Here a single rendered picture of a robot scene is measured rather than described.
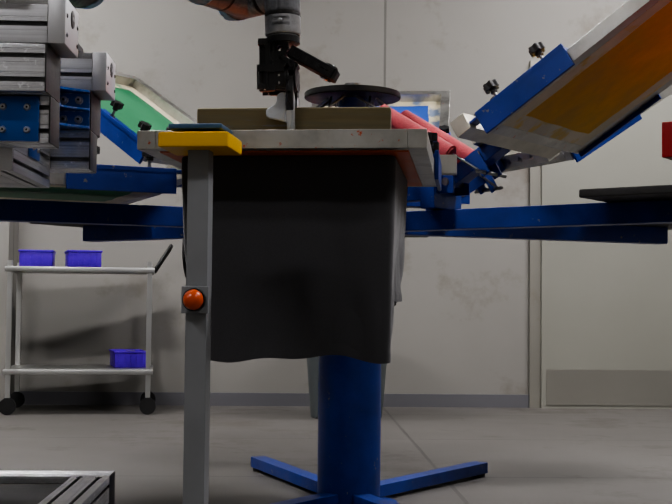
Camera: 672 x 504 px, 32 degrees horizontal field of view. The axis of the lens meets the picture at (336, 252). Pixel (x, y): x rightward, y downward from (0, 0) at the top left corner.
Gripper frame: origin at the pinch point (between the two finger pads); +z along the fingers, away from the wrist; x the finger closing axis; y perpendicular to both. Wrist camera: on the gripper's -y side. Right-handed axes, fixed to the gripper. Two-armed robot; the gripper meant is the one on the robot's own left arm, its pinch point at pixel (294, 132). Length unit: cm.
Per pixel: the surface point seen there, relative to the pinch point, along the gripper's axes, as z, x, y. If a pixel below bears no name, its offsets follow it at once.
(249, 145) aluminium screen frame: 4.3, 11.7, 7.3
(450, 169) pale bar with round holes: 0, -70, -32
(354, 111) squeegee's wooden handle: -3.6, 1.4, -12.8
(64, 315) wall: 34, -460, 211
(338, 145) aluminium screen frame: 4.9, 11.7, -10.5
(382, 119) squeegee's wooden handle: -1.8, 1.2, -18.6
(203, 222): 21.1, 30.7, 12.6
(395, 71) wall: -116, -488, 6
